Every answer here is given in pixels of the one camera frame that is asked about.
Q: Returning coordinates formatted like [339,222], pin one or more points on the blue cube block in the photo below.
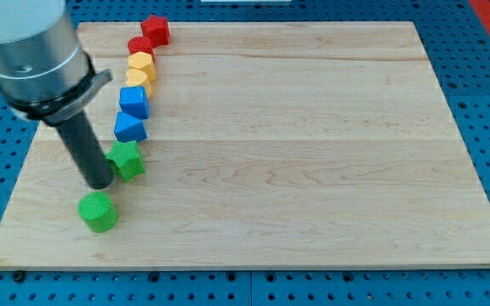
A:
[134,101]

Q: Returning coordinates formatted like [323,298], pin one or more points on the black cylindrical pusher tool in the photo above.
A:
[80,140]

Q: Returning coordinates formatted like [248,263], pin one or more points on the green star block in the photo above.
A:
[125,159]

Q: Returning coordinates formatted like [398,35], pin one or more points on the green cylinder block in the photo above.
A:
[97,212]

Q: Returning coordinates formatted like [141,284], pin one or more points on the red star block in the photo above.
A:
[156,30]

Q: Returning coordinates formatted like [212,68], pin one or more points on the red cylinder block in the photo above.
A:
[140,44]

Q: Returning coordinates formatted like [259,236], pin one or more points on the light wooden board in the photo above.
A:
[271,146]

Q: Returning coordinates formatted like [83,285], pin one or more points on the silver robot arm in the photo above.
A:
[44,72]

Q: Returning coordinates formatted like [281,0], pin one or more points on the blue triangle block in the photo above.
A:
[129,128]

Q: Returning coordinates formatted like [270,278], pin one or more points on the yellow pentagon block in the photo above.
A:
[144,62]

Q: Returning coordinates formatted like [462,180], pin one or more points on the yellow heart block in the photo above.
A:
[137,78]

